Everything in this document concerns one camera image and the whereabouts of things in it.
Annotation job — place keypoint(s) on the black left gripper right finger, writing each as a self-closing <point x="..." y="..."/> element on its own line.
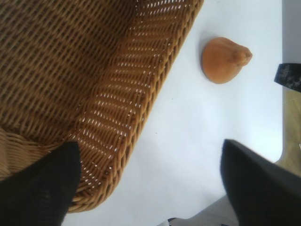
<point x="263" y="195"/>

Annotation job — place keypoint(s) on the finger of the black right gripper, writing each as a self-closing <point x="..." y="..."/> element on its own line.
<point x="290" y="76"/>

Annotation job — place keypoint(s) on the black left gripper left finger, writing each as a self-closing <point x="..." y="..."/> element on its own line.
<point x="40" y="193"/>

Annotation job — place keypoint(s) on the orange knobbed mandarin fruit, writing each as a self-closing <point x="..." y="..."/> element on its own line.
<point x="223" y="63"/>

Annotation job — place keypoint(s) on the brown woven wicker basket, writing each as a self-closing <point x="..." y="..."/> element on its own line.
<point x="58" y="70"/>

